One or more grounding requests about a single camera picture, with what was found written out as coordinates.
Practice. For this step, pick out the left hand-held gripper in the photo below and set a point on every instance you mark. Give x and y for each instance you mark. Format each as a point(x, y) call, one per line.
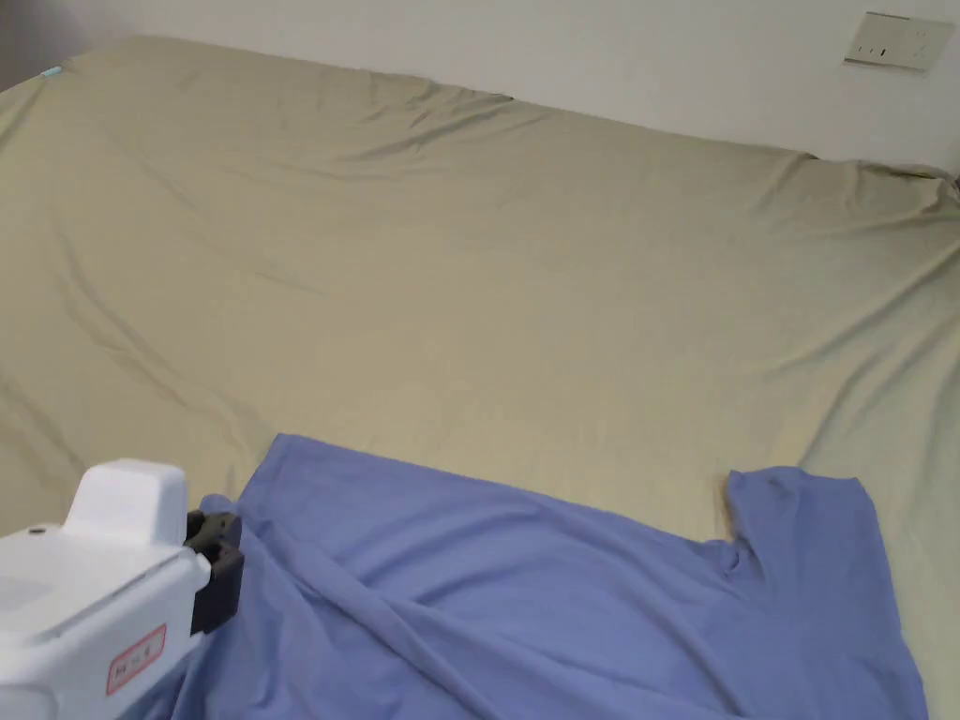
point(90, 592)

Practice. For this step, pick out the blue shirt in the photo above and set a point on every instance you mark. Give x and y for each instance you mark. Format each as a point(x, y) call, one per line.
point(480, 600)

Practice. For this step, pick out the bed with beige sheet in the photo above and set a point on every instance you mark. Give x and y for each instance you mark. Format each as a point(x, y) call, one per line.
point(450, 285)

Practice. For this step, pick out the beige wall socket plate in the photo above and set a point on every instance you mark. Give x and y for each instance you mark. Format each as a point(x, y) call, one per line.
point(898, 41)

